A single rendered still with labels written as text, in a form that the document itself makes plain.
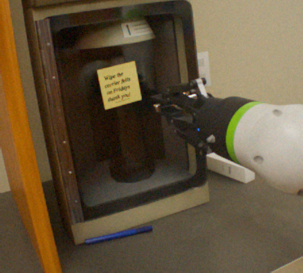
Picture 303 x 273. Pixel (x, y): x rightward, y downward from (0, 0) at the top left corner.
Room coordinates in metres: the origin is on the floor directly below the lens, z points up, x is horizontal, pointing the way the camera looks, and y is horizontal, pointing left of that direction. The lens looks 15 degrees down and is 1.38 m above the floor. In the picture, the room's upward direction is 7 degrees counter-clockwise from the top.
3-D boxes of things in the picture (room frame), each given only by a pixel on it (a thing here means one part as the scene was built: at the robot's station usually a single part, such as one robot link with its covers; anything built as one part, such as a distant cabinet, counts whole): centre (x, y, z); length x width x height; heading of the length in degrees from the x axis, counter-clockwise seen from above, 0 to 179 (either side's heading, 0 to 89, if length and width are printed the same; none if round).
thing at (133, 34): (0.82, 0.03, 1.19); 0.30 x 0.01 x 0.40; 113
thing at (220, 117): (0.59, -0.13, 1.20); 0.12 x 0.06 x 0.09; 114
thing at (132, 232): (0.78, 0.09, 0.95); 0.14 x 0.01 x 0.01; 103
